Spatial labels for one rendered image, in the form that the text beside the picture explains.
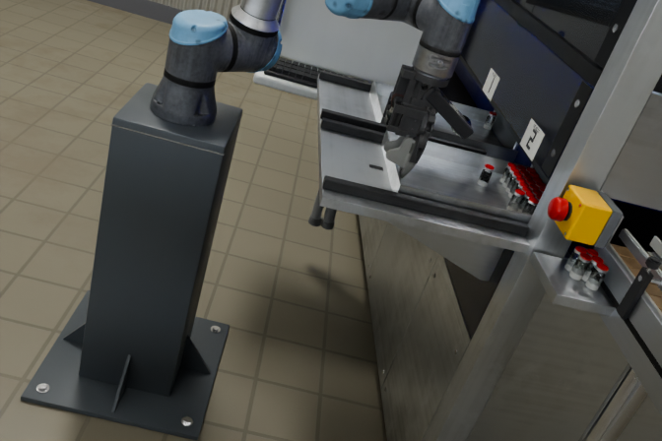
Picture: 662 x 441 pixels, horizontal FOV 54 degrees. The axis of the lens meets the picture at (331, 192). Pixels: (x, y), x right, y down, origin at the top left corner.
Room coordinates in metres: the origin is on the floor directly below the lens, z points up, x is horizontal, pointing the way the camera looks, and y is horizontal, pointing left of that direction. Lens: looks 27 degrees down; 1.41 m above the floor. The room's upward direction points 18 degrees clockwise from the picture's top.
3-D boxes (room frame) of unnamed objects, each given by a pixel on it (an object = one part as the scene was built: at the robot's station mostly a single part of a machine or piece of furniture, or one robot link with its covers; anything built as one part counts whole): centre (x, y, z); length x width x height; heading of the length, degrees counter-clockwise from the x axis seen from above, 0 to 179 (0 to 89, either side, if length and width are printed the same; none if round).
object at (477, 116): (1.59, -0.21, 0.90); 0.34 x 0.26 x 0.04; 100
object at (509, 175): (1.27, -0.37, 0.90); 0.18 x 0.02 x 0.05; 10
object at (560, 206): (1.02, -0.38, 0.99); 0.04 x 0.04 x 0.04; 10
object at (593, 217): (1.03, -0.42, 0.99); 0.08 x 0.07 x 0.07; 100
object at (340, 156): (1.41, -0.17, 0.87); 0.70 x 0.48 x 0.02; 10
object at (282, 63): (1.88, 0.10, 0.82); 0.40 x 0.14 x 0.02; 96
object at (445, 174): (1.25, -0.26, 0.90); 0.34 x 0.26 x 0.04; 100
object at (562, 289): (1.02, -0.47, 0.87); 0.14 x 0.13 x 0.02; 100
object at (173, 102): (1.40, 0.39, 0.84); 0.15 x 0.15 x 0.10
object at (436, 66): (1.15, -0.11, 1.14); 0.08 x 0.08 x 0.05
